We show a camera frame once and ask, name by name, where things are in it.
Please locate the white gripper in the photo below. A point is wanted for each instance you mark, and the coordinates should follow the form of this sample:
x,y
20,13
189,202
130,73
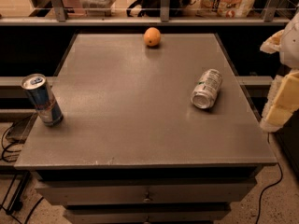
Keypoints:
x,y
291,46

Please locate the silver 7up can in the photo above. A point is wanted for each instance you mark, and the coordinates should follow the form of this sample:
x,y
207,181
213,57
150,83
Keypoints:
x,y
207,88

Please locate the blue silver Red Bull can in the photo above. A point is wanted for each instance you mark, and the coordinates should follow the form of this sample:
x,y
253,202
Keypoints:
x,y
38,91

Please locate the black bag behind railing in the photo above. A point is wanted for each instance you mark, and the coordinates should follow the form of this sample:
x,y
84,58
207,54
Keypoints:
x,y
153,8

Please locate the orange fruit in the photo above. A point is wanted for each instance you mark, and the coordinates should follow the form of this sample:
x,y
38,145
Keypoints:
x,y
152,37

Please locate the grey drawer cabinet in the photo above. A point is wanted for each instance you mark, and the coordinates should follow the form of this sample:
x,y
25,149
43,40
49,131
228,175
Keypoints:
x,y
149,136

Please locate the upper grey drawer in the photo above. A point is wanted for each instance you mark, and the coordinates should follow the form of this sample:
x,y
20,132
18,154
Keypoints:
x,y
98,192

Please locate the grey drawer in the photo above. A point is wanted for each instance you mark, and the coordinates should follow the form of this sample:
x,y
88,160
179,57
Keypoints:
x,y
98,192
147,214

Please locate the clear plastic container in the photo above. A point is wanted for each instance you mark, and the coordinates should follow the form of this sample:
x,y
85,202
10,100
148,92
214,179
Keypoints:
x,y
101,8

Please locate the grey metal railing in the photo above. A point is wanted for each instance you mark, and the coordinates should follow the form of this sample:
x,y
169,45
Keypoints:
x,y
71,13

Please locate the lower grey drawer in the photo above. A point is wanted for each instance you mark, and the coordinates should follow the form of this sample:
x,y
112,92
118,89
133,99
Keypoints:
x,y
147,214

